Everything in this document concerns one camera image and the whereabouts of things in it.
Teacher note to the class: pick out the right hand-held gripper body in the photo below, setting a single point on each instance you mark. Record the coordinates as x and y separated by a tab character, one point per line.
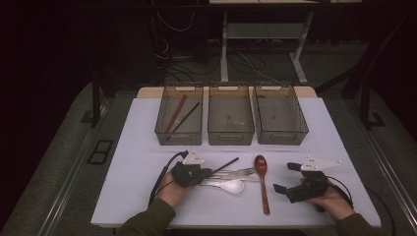
311	190

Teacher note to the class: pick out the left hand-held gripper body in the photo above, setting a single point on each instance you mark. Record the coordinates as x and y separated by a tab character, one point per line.
187	175

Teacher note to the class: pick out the black chopstick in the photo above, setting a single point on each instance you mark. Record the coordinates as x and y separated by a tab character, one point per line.
226	165
183	120

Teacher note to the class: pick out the white ceramic spoon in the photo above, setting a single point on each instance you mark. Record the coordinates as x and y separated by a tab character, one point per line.
232	186

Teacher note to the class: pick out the brown wooden spoon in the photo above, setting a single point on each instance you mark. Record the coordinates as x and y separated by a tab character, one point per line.
261	164

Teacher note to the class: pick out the silver metal fork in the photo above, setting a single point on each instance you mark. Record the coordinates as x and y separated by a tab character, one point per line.
247	171
249	178

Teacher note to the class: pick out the clear brown plastic basket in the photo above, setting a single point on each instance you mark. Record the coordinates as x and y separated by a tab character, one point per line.
190	131
231	114
278	114

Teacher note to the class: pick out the person's left hand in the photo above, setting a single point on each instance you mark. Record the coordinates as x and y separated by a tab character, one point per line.
172	193

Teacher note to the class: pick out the person's right hand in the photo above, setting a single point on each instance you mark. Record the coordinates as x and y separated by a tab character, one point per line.
337	205

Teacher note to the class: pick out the white table cover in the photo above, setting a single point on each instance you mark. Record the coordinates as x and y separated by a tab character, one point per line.
324	137

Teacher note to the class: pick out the black metal stand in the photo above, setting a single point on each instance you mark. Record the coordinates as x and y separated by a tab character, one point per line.
365	105
96	98

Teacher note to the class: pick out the metal floor rail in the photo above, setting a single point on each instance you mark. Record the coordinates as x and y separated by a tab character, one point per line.
390	173
68	183

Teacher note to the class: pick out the black floor frame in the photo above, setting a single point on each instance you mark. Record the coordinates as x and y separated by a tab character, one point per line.
98	152

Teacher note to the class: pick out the white desk frame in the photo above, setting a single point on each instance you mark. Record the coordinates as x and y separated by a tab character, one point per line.
262	31

